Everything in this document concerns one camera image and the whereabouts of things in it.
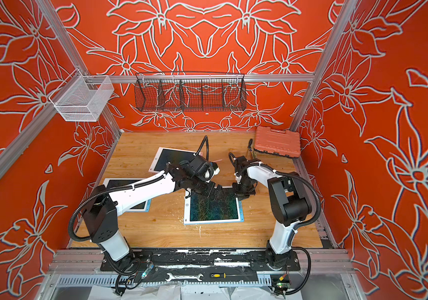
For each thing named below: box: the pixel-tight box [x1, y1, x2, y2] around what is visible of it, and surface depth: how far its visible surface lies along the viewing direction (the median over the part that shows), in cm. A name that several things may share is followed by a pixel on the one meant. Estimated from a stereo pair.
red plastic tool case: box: [253, 125, 301, 159], surface depth 110 cm
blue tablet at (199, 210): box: [183, 186, 245, 226], surface depth 87 cm
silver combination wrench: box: [165, 273, 204, 282], surface depth 71 cm
